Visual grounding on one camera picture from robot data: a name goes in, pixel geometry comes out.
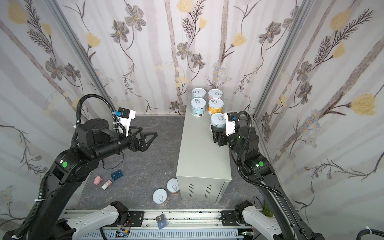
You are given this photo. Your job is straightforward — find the teal can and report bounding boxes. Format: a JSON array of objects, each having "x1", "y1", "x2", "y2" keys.
[
  {"x1": 191, "y1": 98, "x2": 207, "y2": 117},
  {"x1": 211, "y1": 113, "x2": 226, "y2": 129}
]

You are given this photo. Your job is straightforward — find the yellow labelled can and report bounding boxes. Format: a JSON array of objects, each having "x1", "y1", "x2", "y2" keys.
[{"x1": 208, "y1": 99, "x2": 224, "y2": 116}]

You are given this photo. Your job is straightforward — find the pink labelled can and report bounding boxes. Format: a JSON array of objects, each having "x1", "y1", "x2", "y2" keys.
[{"x1": 208, "y1": 89, "x2": 223, "y2": 100}]

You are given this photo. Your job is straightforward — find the light blue labelled can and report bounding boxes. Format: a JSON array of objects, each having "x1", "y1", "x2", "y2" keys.
[{"x1": 192, "y1": 88, "x2": 206, "y2": 99}]

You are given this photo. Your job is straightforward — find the pink can front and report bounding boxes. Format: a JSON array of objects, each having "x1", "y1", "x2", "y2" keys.
[{"x1": 153, "y1": 189, "x2": 168, "y2": 207}]

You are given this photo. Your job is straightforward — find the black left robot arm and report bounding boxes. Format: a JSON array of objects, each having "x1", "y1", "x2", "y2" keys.
[{"x1": 3, "y1": 94, "x2": 158, "y2": 240}]

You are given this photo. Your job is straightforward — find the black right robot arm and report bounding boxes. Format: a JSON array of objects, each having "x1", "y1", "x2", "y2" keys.
[{"x1": 211, "y1": 111, "x2": 324, "y2": 240}]

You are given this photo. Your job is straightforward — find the grey metal cabinet counter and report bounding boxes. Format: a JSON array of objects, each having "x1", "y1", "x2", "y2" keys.
[{"x1": 176, "y1": 93, "x2": 232, "y2": 203}]

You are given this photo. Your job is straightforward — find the small blue box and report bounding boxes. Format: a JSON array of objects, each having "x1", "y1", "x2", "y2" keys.
[{"x1": 111, "y1": 170, "x2": 123, "y2": 181}]

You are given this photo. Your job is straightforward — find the small pink white bottle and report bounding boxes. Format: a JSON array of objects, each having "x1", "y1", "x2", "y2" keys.
[{"x1": 102, "y1": 180, "x2": 113, "y2": 190}]

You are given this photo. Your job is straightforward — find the orange can by cabinet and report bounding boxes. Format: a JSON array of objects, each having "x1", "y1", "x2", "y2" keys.
[{"x1": 167, "y1": 178, "x2": 180, "y2": 195}]

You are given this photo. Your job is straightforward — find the small pink object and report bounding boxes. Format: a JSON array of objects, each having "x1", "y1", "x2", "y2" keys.
[{"x1": 94, "y1": 176, "x2": 102, "y2": 186}]

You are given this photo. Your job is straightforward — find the green circuit board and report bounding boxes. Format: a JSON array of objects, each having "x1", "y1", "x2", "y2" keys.
[{"x1": 263, "y1": 201, "x2": 274, "y2": 218}]

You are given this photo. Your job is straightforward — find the small blue grey module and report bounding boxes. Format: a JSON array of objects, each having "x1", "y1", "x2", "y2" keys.
[{"x1": 156, "y1": 214, "x2": 168, "y2": 230}]

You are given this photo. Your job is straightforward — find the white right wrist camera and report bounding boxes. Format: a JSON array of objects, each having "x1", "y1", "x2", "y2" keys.
[{"x1": 224, "y1": 112, "x2": 238, "y2": 136}]

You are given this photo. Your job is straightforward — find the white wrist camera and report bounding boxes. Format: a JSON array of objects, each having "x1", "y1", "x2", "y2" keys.
[
  {"x1": 224, "y1": 112, "x2": 238, "y2": 136},
  {"x1": 114, "y1": 107, "x2": 136, "y2": 137}
]

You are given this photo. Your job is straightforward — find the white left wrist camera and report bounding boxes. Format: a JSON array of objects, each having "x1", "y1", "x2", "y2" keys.
[{"x1": 114, "y1": 107, "x2": 136, "y2": 137}]

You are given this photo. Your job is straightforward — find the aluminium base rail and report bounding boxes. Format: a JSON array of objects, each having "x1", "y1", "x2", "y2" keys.
[{"x1": 56, "y1": 208, "x2": 310, "y2": 240}]

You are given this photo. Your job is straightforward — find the white slotted cable duct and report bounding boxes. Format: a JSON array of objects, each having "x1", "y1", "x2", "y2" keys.
[{"x1": 98, "y1": 229, "x2": 244, "y2": 240}]

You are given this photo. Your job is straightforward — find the black corrugated cable corner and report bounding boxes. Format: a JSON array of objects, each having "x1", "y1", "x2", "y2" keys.
[{"x1": 356, "y1": 226, "x2": 384, "y2": 240}]

